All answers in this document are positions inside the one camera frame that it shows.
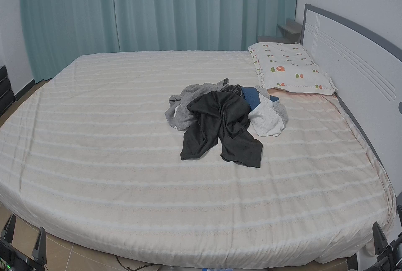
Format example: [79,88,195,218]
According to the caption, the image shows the black shiny garment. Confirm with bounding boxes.
[220,84,244,97]

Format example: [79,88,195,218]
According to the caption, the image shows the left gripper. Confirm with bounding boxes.
[0,214,48,271]

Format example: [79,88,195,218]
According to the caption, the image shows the white printed pillow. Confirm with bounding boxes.
[247,42,338,96]

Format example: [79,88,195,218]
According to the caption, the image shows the black T-shirt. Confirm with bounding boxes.
[180,91,264,169]

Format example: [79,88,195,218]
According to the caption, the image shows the black chest of drawers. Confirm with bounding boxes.
[0,65,16,118]

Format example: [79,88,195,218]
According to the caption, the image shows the white garment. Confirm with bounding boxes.
[248,92,289,137]

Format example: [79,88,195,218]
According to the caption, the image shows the bed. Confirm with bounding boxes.
[0,3,402,268]

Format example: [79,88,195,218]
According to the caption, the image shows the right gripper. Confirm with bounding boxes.
[372,205,402,271]

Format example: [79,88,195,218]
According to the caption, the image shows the grey bedside table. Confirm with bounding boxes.
[258,19,303,44]

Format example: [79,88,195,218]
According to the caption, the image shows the grey garment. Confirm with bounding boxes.
[165,78,231,132]

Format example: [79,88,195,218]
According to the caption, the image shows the dark blue garment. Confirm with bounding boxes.
[241,87,280,110]

